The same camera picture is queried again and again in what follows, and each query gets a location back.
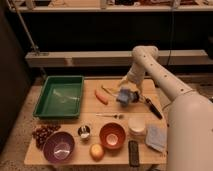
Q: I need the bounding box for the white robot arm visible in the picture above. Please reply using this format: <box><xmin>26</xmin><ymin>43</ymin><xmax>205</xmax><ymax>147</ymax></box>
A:
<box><xmin>120</xmin><ymin>46</ymin><xmax>213</xmax><ymax>171</ymax></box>

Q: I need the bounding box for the blue folded cloth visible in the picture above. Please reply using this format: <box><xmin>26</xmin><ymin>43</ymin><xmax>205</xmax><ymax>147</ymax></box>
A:
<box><xmin>145</xmin><ymin>125</ymin><xmax>167</xmax><ymax>152</ymax></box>

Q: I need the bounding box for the blue sponge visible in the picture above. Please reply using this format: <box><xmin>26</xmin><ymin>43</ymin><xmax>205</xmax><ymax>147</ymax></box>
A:
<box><xmin>116</xmin><ymin>88</ymin><xmax>131</xmax><ymax>106</ymax></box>

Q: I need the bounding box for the bunch of red grapes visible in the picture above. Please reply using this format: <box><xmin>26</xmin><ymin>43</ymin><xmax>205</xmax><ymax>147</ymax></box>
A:
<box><xmin>32</xmin><ymin>124</ymin><xmax>61</xmax><ymax>149</ymax></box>

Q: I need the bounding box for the black remote control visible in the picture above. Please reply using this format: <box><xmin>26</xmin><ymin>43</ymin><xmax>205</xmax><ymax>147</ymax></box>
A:
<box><xmin>128</xmin><ymin>140</ymin><xmax>140</xmax><ymax>167</ymax></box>

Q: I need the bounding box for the purple bowl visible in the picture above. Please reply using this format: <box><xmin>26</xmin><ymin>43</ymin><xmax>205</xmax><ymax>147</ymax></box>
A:
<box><xmin>43</xmin><ymin>131</ymin><xmax>75</xmax><ymax>164</ymax></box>

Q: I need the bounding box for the small metal cup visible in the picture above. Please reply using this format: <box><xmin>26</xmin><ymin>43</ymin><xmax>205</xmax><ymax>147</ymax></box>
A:
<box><xmin>78</xmin><ymin>125</ymin><xmax>90</xmax><ymax>140</ymax></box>

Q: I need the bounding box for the green plastic tray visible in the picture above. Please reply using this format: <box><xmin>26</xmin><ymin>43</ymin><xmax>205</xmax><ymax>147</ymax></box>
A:
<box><xmin>33</xmin><ymin>75</ymin><xmax>84</xmax><ymax>119</ymax></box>

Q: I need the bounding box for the green handled brush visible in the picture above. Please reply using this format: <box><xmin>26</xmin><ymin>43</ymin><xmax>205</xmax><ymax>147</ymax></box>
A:
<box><xmin>101</xmin><ymin>85</ymin><xmax>117</xmax><ymax>98</ymax></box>

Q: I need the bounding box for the orange carrot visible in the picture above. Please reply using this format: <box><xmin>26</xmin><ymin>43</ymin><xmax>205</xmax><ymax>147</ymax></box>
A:
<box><xmin>94</xmin><ymin>90</ymin><xmax>108</xmax><ymax>105</ymax></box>

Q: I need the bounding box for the metal fork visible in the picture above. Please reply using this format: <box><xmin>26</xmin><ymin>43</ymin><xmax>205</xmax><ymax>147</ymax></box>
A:
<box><xmin>96</xmin><ymin>114</ymin><xmax>124</xmax><ymax>119</ymax></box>

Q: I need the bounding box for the orange bowl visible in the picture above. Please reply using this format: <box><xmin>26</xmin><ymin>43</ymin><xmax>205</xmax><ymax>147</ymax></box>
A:
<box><xmin>99</xmin><ymin>123</ymin><xmax>126</xmax><ymax>150</ymax></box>

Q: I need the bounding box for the yellow apple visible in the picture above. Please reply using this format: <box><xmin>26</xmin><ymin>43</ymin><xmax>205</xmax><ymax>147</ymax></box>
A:
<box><xmin>89</xmin><ymin>144</ymin><xmax>105</xmax><ymax>161</ymax></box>

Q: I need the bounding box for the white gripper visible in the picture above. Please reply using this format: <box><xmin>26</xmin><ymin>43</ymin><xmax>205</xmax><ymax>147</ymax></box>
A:
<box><xmin>118</xmin><ymin>69</ymin><xmax>144</xmax><ymax>92</ymax></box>

